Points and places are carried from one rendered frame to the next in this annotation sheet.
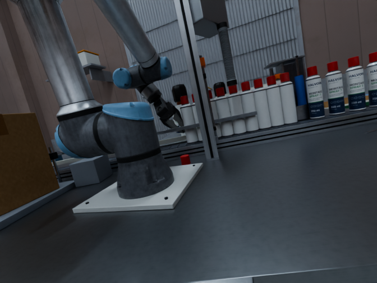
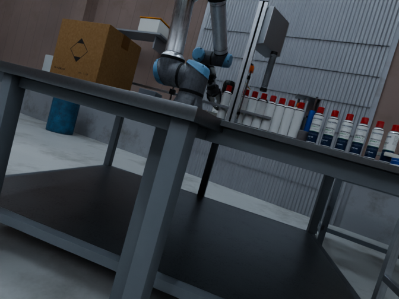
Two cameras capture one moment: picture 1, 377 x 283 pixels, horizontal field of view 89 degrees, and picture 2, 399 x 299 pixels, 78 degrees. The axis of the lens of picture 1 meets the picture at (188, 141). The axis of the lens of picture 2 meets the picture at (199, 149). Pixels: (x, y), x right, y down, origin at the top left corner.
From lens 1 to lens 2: 0.69 m
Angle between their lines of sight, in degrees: 6
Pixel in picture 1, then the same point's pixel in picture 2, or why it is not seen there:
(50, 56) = (177, 25)
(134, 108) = (203, 67)
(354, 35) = not seen: outside the picture
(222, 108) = (250, 105)
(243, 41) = (316, 85)
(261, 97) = (279, 110)
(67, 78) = (179, 38)
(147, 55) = (221, 48)
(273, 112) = (282, 124)
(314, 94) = (314, 125)
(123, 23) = (218, 25)
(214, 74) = not seen: hidden behind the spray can
